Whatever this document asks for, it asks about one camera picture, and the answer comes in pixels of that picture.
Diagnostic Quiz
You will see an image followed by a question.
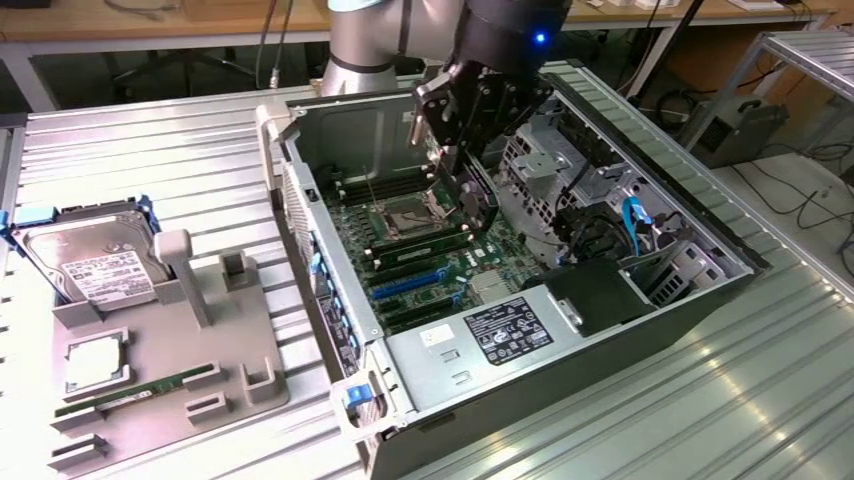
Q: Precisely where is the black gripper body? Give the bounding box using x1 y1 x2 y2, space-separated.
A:
444 0 576 81

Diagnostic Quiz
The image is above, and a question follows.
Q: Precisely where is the black graphics card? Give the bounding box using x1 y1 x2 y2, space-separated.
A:
406 112 504 239

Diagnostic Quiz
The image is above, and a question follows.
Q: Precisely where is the silver metal disk bay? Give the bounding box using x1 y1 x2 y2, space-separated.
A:
498 122 648 236

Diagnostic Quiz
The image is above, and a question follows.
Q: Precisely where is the CPU socket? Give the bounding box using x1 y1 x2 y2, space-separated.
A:
377 192 457 229

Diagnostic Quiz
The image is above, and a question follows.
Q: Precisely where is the installed green RAM stick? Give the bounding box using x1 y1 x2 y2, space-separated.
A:
369 233 470 267

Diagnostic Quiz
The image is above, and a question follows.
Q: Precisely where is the green motherboard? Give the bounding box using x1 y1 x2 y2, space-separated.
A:
325 163 560 337

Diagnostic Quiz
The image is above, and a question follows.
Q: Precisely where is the blue expansion slot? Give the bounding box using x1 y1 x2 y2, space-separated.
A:
372 269 450 302

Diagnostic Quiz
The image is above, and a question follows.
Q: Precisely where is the silver chipset heatsink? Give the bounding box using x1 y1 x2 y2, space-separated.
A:
469 273 514 302

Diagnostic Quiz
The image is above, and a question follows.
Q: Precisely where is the black office chair base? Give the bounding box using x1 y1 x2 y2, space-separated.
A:
110 47 259 97

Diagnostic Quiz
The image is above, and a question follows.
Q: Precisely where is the wooden desk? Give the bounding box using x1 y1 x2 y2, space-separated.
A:
0 0 840 114

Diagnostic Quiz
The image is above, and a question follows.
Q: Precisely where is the metal slat side table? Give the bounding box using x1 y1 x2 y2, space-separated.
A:
732 30 854 132

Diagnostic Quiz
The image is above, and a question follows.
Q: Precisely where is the grey power supply unit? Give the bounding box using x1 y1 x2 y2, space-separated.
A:
385 283 593 417

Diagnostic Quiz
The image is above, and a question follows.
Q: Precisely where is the open black PC case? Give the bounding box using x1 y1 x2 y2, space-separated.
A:
255 59 770 480

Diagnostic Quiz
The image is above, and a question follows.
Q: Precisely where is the hard disk with blue caddy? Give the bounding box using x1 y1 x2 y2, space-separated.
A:
0 195 166 307

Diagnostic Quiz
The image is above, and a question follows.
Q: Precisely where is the grey parts rack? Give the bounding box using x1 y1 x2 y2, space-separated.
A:
47 228 293 476

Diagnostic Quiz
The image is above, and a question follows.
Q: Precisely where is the loose green RAM stick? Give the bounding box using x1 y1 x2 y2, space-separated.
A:
53 365 210 417

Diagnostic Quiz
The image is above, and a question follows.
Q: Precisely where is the silver CPU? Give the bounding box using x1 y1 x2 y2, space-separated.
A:
63 339 134 397

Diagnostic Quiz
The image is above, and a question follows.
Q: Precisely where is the grey hanging cable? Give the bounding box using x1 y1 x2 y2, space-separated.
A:
257 0 297 90

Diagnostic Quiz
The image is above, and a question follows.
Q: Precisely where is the blue SATA wire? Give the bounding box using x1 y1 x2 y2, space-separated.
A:
621 196 654 257

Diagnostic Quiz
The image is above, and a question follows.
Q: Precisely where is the grey box with black handle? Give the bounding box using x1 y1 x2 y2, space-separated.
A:
692 96 793 170

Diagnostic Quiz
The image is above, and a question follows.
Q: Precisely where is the black floor cable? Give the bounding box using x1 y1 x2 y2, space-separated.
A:
760 142 854 261

